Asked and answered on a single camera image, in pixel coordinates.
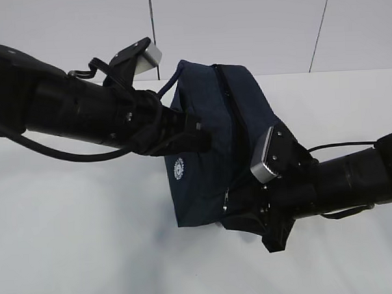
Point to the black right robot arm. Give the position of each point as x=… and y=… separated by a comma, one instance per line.
x=332, y=189

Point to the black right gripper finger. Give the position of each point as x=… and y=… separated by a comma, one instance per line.
x=245, y=221

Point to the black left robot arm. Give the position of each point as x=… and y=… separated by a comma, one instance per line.
x=97, y=105

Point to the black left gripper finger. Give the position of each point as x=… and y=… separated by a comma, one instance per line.
x=185, y=143

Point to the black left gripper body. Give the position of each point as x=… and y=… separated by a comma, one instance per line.
x=152, y=124

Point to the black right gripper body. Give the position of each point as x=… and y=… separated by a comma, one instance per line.
x=280, y=202

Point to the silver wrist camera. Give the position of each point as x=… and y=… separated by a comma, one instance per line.
x=136, y=59
x=277, y=153

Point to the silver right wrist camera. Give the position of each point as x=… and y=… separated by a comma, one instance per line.
x=277, y=153

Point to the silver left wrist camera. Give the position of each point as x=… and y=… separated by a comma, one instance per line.
x=136, y=59

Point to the dark navy lunch bag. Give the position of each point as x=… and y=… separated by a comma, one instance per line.
x=234, y=111

